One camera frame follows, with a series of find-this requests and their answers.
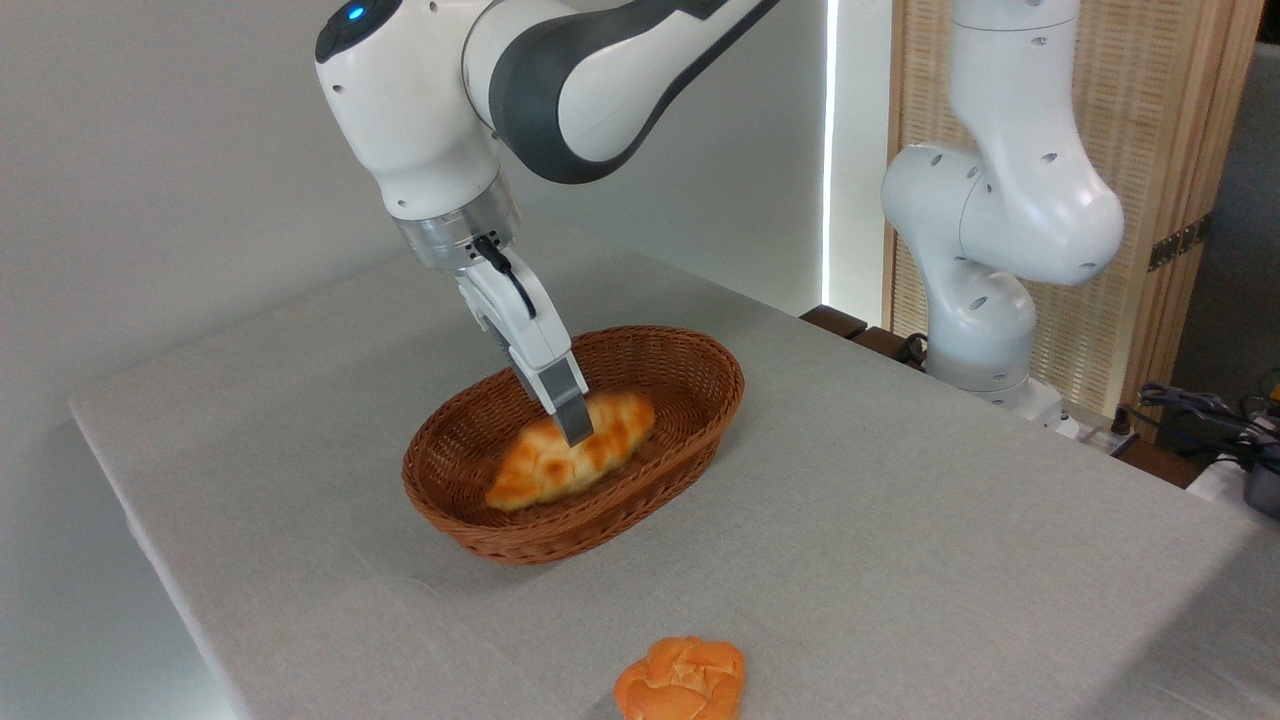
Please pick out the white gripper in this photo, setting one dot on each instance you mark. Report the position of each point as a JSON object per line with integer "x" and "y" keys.
{"x": 530, "y": 330}

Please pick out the long braided bread loaf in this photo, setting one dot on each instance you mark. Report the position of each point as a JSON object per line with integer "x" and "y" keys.
{"x": 540, "y": 470}

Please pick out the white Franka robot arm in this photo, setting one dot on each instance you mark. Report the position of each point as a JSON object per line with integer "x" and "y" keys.
{"x": 420, "y": 120}

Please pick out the brown oval wicker basket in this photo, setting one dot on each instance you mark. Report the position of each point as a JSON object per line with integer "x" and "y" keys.
{"x": 660, "y": 390}

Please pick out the round orange bread roll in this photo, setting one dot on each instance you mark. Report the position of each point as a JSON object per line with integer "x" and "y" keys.
{"x": 680, "y": 685}

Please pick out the grey tablecloth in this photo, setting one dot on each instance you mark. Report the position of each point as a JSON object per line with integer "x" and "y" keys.
{"x": 900, "y": 500}

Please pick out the black metal screen hinge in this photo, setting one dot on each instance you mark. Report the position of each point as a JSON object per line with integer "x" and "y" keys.
{"x": 1180, "y": 242}

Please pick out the wooden slatted folding screen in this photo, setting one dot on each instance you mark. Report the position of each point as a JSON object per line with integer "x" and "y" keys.
{"x": 1160, "y": 100}

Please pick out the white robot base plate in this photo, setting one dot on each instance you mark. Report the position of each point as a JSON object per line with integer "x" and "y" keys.
{"x": 1060, "y": 410}

